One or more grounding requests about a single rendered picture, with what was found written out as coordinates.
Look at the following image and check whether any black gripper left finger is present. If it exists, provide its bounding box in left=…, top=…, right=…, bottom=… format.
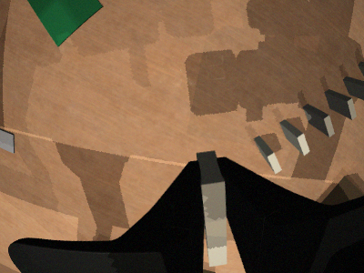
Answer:
left=8, top=161, right=205, bottom=273

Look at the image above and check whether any green flat square mat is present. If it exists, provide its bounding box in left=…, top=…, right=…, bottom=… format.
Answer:
left=27, top=0, right=102, bottom=46

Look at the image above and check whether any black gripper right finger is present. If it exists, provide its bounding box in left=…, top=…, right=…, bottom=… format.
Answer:
left=217, top=156, right=364, bottom=273

